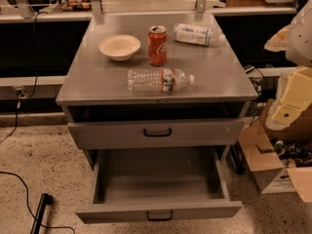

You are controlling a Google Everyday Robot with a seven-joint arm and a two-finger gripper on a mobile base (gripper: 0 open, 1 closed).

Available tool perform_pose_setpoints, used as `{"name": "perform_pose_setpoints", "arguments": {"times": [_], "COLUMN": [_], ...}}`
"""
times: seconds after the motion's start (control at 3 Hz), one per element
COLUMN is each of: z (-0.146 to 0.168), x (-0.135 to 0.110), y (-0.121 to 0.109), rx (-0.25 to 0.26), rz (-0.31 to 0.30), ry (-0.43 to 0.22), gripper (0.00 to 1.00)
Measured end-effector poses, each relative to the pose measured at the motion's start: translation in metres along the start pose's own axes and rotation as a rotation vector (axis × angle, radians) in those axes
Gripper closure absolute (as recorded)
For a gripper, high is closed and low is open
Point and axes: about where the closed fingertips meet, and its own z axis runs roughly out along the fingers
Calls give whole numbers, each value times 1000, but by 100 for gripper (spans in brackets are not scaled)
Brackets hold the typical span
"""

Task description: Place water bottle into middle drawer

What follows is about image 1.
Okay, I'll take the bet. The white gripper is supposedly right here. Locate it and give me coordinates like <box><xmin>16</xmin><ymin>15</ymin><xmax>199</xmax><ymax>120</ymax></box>
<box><xmin>264</xmin><ymin>66</ymin><xmax>312</xmax><ymax>132</ymax></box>

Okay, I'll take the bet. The clear plastic water bottle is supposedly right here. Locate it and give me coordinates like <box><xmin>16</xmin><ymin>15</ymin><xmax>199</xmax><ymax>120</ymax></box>
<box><xmin>128</xmin><ymin>68</ymin><xmax>195</xmax><ymax>94</ymax></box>

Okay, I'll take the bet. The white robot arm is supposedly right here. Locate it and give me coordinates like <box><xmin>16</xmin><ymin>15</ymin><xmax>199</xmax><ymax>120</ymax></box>
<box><xmin>264</xmin><ymin>0</ymin><xmax>312</xmax><ymax>131</ymax></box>

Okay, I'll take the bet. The grey closed upper drawer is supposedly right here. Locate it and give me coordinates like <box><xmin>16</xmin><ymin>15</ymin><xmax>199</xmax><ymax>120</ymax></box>
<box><xmin>68</xmin><ymin>119</ymin><xmax>245</xmax><ymax>149</ymax></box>

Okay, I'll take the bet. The grey metal drawer cabinet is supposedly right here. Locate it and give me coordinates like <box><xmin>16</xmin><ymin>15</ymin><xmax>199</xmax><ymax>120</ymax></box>
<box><xmin>57</xmin><ymin>13</ymin><xmax>257</xmax><ymax>162</ymax></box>

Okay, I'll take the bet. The grey open lower drawer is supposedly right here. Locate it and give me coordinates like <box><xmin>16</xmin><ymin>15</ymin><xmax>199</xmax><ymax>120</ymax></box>
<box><xmin>76</xmin><ymin>147</ymin><xmax>242</xmax><ymax>224</ymax></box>

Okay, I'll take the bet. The open cardboard box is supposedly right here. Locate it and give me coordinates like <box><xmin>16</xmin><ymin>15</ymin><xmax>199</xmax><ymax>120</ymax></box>
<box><xmin>238</xmin><ymin>99</ymin><xmax>312</xmax><ymax>203</ymax></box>

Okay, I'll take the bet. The orange soda can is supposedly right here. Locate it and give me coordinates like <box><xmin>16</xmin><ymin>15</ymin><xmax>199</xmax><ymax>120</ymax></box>
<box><xmin>147</xmin><ymin>25</ymin><xmax>167</xmax><ymax>66</ymax></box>

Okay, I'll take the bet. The white paper bowl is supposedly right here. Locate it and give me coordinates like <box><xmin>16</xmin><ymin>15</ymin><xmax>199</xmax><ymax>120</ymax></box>
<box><xmin>99</xmin><ymin>35</ymin><xmax>141</xmax><ymax>61</ymax></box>

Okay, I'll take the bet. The black bar on floor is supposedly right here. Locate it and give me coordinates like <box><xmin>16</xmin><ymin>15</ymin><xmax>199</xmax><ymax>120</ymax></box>
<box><xmin>30</xmin><ymin>193</ymin><xmax>53</xmax><ymax>234</ymax></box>

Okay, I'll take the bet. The grey middle shelf post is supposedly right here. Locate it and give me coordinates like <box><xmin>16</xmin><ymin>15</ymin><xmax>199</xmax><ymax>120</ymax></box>
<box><xmin>91</xmin><ymin>0</ymin><xmax>103</xmax><ymax>24</ymax></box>

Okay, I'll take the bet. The black hanging wall cable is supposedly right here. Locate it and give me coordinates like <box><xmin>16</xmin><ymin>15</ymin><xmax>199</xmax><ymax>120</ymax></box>
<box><xmin>0</xmin><ymin>11</ymin><xmax>50</xmax><ymax>144</ymax></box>

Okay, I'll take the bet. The wall power outlet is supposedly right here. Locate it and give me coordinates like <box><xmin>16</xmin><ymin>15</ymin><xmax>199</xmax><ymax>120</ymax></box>
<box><xmin>14</xmin><ymin>86</ymin><xmax>27</xmax><ymax>98</ymax></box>

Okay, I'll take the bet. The grey left shelf post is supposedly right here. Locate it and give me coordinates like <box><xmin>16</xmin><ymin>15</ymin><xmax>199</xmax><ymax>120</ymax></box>
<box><xmin>16</xmin><ymin>0</ymin><xmax>34</xmax><ymax>19</ymax></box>

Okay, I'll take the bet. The black floor cable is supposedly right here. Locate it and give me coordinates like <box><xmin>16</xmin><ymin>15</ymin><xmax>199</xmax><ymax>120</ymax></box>
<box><xmin>0</xmin><ymin>171</ymin><xmax>76</xmax><ymax>234</ymax></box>

